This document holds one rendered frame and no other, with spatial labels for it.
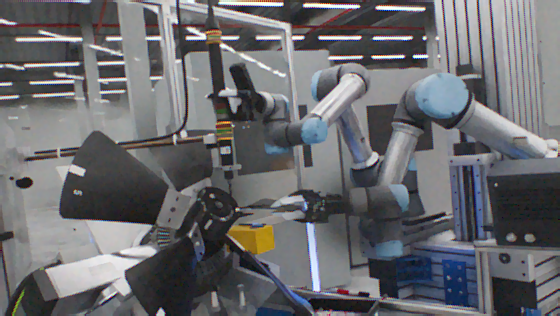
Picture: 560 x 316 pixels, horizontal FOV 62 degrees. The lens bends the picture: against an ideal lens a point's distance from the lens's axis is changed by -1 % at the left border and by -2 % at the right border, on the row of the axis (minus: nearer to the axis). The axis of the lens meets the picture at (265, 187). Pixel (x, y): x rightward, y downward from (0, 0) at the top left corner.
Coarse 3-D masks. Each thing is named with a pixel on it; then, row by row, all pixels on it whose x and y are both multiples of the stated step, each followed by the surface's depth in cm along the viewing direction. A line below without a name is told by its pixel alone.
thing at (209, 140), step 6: (204, 138) 126; (210, 138) 126; (216, 138) 128; (210, 144) 125; (216, 144) 125; (216, 150) 126; (216, 156) 126; (216, 162) 126; (216, 168) 126; (222, 168) 124; (228, 168) 124; (234, 168) 125
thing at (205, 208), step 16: (208, 192) 119; (224, 192) 121; (192, 208) 116; (208, 208) 115; (224, 208) 119; (192, 224) 116; (224, 224) 114; (176, 240) 119; (208, 240) 117; (208, 256) 120
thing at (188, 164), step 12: (180, 132) 142; (192, 132) 143; (204, 132) 143; (180, 144) 139; (192, 144) 138; (204, 144) 138; (156, 156) 137; (168, 156) 136; (180, 156) 135; (192, 156) 134; (204, 156) 134; (168, 168) 134; (180, 168) 132; (192, 168) 131; (204, 168) 130; (180, 180) 129; (192, 180) 128
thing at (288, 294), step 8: (248, 256) 119; (256, 264) 121; (264, 272) 121; (272, 280) 110; (280, 288) 109; (288, 296) 109; (296, 296) 118; (296, 304) 110; (304, 304) 117; (296, 312) 106; (304, 312) 110
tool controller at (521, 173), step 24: (504, 168) 113; (528, 168) 109; (552, 168) 105; (504, 192) 111; (528, 192) 107; (552, 192) 104; (504, 216) 113; (528, 216) 109; (552, 216) 106; (504, 240) 115; (528, 240) 109; (552, 240) 108
